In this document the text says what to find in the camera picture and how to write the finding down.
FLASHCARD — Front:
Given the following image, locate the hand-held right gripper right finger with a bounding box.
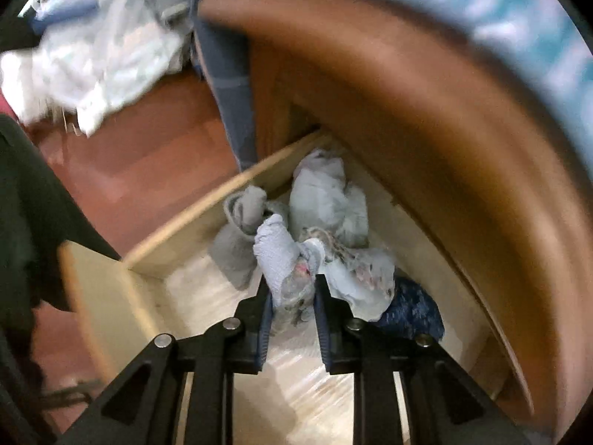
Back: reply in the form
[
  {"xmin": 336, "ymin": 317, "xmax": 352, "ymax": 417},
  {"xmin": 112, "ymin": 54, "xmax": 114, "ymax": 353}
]
[{"xmin": 314, "ymin": 274, "xmax": 529, "ymax": 445}]

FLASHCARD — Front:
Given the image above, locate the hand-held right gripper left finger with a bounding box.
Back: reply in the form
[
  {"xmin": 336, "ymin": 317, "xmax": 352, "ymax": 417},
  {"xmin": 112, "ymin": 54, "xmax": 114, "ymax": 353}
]
[{"xmin": 58, "ymin": 276, "xmax": 275, "ymax": 445}]

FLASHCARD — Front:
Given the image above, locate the white sock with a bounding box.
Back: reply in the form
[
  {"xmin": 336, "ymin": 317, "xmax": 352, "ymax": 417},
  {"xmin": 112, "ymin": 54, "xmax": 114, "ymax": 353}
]
[{"xmin": 253, "ymin": 213, "xmax": 327, "ymax": 334}]

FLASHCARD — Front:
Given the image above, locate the wooden drawer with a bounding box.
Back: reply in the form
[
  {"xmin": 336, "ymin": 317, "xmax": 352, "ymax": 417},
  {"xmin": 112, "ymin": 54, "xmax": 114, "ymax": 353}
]
[{"xmin": 58, "ymin": 130, "xmax": 510, "ymax": 445}]

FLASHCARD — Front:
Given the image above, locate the pale floral underwear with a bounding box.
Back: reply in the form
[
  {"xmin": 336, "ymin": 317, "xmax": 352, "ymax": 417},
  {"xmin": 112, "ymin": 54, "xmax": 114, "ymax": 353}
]
[{"xmin": 301, "ymin": 227, "xmax": 397, "ymax": 323}]

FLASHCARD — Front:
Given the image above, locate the dark blue patterned underwear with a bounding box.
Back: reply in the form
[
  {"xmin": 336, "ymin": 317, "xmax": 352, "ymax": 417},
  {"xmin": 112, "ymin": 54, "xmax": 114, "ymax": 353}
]
[{"xmin": 377, "ymin": 277, "xmax": 445, "ymax": 341}]

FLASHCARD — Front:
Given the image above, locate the white crumpled underwear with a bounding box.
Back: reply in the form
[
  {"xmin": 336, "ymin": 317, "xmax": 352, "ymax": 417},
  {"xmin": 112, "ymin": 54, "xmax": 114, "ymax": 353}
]
[{"xmin": 289, "ymin": 148, "xmax": 371, "ymax": 247}]

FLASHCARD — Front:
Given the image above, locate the grey sock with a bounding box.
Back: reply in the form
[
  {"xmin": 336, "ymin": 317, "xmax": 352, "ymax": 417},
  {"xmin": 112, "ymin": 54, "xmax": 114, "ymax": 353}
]
[{"xmin": 208, "ymin": 185, "xmax": 281, "ymax": 290}]

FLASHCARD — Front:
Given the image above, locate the wooden nightstand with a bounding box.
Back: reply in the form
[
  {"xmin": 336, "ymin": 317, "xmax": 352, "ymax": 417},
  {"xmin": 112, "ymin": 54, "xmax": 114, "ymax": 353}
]
[{"xmin": 197, "ymin": 0, "xmax": 589, "ymax": 441}]

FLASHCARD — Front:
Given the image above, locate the person's dark trouser leg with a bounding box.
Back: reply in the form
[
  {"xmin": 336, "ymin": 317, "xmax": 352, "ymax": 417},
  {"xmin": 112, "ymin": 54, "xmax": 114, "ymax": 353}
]
[{"xmin": 0, "ymin": 113, "xmax": 123, "ymax": 316}]

